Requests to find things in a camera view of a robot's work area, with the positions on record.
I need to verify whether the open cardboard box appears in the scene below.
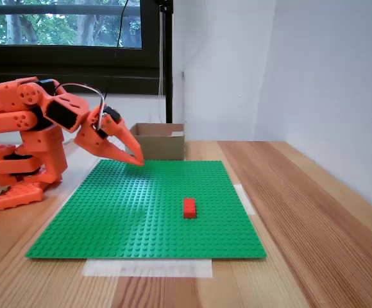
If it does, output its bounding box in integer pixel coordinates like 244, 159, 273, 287
124, 123, 186, 162

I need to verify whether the green lego baseplate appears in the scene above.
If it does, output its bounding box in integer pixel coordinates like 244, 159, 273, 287
25, 158, 268, 260

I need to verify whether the black window frame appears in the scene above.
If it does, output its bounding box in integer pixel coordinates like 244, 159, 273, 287
0, 0, 174, 96

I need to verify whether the thin black hanging cable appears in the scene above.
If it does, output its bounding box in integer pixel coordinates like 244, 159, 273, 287
103, 0, 130, 98

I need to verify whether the red lego block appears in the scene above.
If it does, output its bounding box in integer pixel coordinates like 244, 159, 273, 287
182, 197, 198, 220

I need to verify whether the masking tape strip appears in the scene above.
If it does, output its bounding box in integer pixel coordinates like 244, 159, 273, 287
81, 258, 214, 278
233, 184, 257, 216

